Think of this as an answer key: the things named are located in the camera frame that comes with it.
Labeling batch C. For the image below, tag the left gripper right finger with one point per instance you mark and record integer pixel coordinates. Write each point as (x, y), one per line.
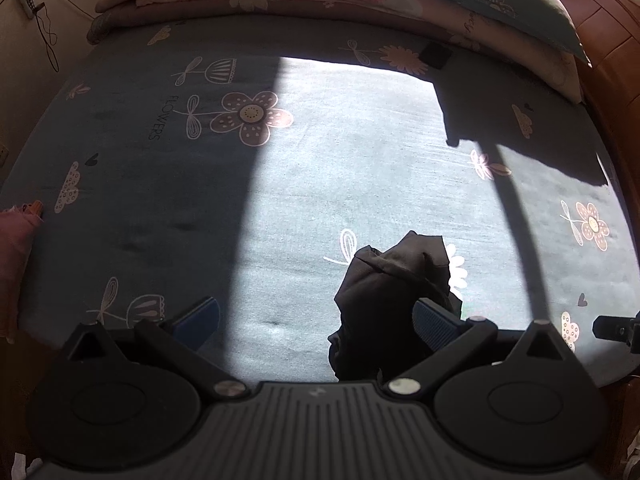
(435, 325)

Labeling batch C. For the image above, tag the pink cloth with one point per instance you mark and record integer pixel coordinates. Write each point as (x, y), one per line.
(19, 226)

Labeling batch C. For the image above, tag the blue floral bed sheet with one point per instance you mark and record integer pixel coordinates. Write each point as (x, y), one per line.
(248, 158)

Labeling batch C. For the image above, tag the white power strip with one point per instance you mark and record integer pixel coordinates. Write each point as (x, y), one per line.
(29, 8)

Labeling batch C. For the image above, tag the black track pants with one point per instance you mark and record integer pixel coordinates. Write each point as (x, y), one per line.
(377, 339)

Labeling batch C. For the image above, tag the beige floral pillow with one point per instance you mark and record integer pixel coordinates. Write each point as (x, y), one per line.
(525, 55)

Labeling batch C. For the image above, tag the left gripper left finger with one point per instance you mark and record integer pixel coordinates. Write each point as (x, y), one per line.
(194, 325)

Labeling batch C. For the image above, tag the wooden headboard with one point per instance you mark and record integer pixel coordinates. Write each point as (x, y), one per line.
(609, 32)

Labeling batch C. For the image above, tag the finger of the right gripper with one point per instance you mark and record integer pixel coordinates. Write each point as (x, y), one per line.
(616, 328)

